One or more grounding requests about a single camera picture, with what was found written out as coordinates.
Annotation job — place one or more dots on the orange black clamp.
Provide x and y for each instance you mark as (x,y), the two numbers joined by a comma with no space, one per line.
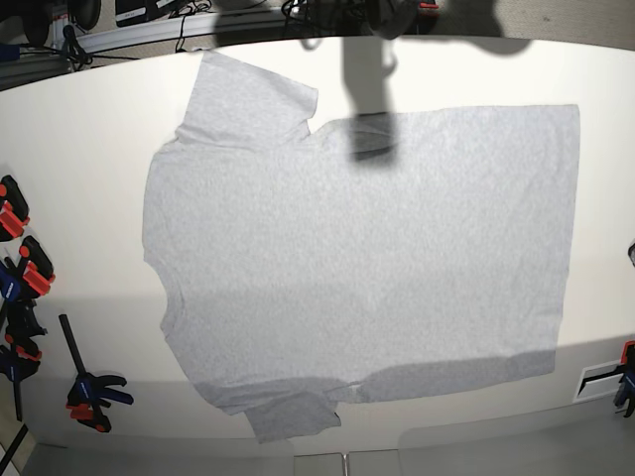
(14,210)
(35,268)

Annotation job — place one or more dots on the grey T-shirt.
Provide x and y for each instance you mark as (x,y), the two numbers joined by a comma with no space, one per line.
(379,258)

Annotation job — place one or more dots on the aluminium rail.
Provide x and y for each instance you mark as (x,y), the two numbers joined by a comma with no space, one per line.
(70,49)

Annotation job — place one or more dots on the orange black clamp upper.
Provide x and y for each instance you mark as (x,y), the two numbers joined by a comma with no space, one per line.
(14,210)

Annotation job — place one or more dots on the orange black clamp lower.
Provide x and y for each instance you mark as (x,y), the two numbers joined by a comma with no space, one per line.
(35,268)

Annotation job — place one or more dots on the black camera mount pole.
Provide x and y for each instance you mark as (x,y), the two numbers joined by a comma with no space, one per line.
(389,19)

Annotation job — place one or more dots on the blue clamp right edge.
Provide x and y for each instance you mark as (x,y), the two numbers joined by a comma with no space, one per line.
(624,398)

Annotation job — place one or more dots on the blue black clamp left edge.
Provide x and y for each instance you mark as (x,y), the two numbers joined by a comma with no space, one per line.
(20,355)

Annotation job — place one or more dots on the blue orange bar clamp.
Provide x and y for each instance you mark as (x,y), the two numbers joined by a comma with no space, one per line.
(89,395)

